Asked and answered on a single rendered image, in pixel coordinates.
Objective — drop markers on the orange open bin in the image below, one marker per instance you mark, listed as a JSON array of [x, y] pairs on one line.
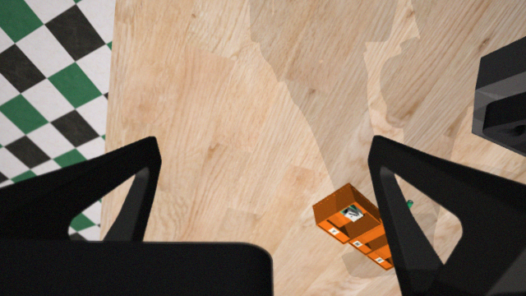
[[373, 244]]

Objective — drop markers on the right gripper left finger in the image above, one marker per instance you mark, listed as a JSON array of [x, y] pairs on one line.
[[44, 206]]

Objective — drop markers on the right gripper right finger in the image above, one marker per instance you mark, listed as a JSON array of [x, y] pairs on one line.
[[490, 257]]

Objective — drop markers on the white pencil sharpener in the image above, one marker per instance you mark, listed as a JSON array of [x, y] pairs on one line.
[[351, 213]]

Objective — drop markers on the green and white eraser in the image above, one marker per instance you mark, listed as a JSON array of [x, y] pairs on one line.
[[355, 208]]

